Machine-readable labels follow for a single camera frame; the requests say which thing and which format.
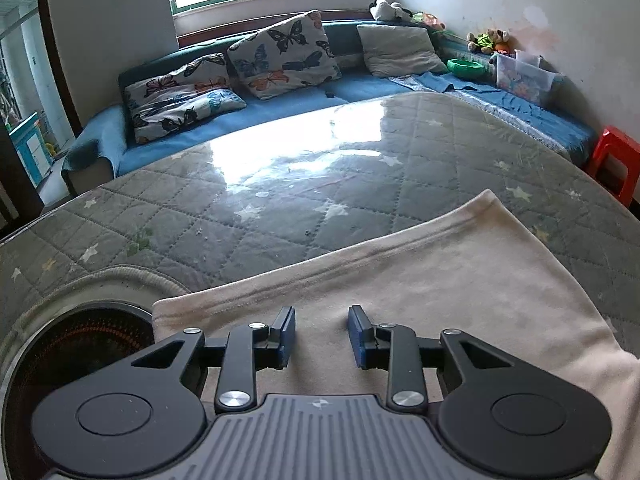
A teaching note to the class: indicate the butterfly print pillow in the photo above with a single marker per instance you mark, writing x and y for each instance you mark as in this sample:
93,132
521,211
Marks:
285,55
175,100

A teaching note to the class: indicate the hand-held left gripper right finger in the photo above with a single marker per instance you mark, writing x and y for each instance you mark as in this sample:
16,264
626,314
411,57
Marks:
358,337

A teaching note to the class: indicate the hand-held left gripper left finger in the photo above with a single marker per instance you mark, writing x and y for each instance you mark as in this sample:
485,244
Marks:
284,340

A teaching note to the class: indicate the grey pillow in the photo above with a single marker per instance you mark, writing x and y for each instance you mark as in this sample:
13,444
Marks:
400,50

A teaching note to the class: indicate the orange plush toy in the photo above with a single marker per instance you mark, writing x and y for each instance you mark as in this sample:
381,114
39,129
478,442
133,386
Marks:
432,21

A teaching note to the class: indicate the clear plastic storage box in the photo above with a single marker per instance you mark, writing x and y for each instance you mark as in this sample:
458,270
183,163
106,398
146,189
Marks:
525,80

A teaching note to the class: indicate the blue sofa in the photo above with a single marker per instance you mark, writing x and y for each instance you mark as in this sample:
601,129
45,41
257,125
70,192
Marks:
300,105

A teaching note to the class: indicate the red plastic stool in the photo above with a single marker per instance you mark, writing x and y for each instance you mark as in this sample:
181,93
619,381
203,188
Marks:
615,155

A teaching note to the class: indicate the panda plush toy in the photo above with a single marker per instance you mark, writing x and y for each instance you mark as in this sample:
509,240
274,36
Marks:
392,10

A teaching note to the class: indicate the small brown plush toys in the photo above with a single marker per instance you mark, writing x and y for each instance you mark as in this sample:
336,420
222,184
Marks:
487,40

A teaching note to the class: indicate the dark wooden door frame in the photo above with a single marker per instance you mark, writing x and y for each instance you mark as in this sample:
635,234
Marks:
54,35

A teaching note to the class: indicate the round black glass cooktop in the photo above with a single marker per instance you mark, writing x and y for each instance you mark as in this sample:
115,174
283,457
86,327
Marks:
75,350

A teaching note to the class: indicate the light blue cabinet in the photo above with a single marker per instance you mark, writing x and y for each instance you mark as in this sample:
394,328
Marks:
30,150

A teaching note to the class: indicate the blue towel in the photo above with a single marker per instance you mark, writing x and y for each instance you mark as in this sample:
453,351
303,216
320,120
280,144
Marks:
440,82

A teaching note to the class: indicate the green bowl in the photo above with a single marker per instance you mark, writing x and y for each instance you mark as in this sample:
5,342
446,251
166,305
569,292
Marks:
465,68

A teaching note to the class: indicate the cream knit garment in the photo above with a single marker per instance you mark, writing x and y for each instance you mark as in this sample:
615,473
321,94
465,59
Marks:
450,285

